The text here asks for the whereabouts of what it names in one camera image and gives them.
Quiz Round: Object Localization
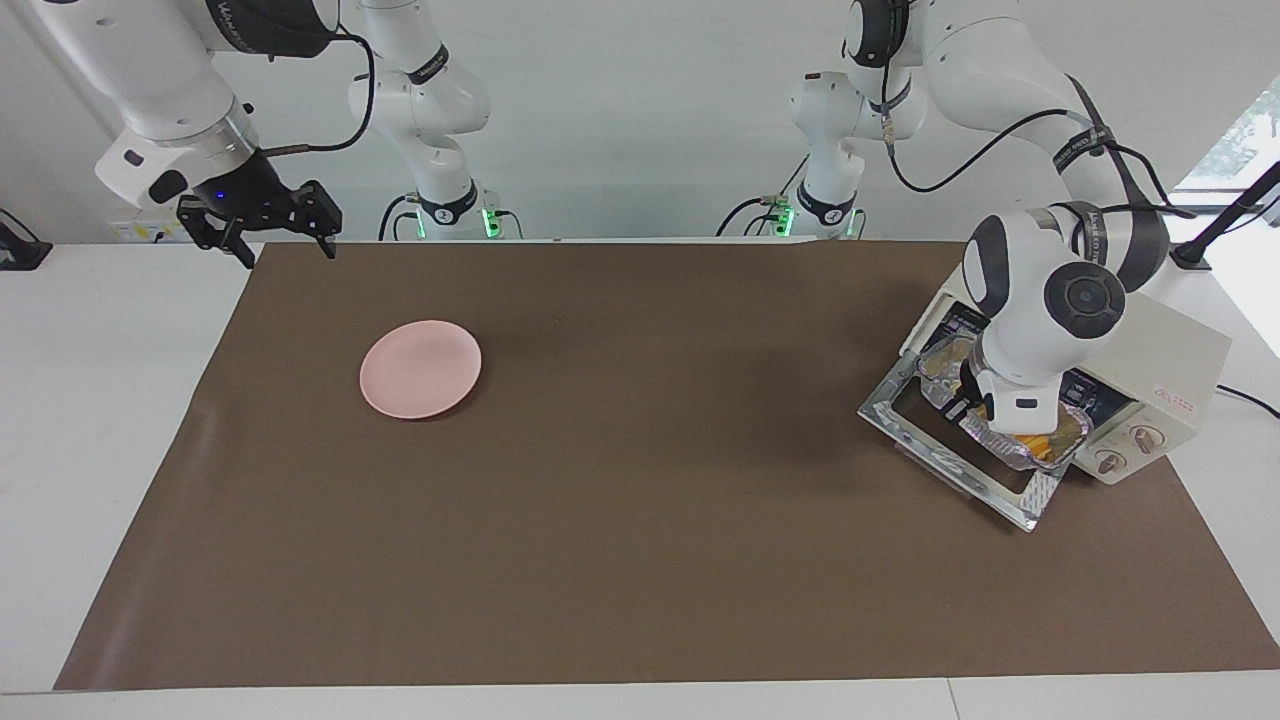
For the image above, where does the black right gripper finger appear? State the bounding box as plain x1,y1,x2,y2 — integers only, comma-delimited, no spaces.
293,181,343,259
178,197,257,269

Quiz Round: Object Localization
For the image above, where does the aluminium foil tray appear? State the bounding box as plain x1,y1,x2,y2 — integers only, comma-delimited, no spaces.
918,335,1091,471

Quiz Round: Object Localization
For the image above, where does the sliced yellow bread loaf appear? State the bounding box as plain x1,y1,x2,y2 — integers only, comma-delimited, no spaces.
1008,425,1063,464

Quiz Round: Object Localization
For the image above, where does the glass oven door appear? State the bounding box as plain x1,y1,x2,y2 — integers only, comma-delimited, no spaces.
858,350,1076,533

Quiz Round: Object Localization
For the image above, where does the cream toaster oven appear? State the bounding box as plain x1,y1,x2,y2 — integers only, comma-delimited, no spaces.
858,245,1233,533

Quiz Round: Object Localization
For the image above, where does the pink round plate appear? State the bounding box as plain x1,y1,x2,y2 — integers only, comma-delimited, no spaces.
359,320,483,420

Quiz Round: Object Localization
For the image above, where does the black low stand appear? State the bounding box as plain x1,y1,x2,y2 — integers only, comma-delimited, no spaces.
0,208,53,271

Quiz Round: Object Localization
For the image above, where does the bright window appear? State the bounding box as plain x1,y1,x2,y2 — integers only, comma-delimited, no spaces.
1170,75,1280,246

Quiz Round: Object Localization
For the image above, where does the brown table mat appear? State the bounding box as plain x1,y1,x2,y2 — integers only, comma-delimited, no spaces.
55,240,1280,691

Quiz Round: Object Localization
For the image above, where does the black base cable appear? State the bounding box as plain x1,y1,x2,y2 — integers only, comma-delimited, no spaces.
378,193,417,241
715,150,813,238

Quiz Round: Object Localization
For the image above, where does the white wall socket box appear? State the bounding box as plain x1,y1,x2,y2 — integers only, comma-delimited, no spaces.
108,215,191,244

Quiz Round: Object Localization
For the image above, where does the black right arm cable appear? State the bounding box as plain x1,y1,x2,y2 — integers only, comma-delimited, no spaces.
240,25,377,156

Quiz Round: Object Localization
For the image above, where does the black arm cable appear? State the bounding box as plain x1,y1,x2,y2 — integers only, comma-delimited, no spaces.
880,100,1199,221
240,25,377,156

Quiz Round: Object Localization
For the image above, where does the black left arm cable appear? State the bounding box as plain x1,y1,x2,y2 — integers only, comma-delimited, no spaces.
880,100,1199,221

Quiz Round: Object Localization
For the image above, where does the black camera stand with pole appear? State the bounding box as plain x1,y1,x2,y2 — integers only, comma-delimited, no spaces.
1165,160,1280,271

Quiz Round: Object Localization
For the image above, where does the black oven power cable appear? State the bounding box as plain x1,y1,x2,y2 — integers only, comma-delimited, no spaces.
1215,383,1280,419

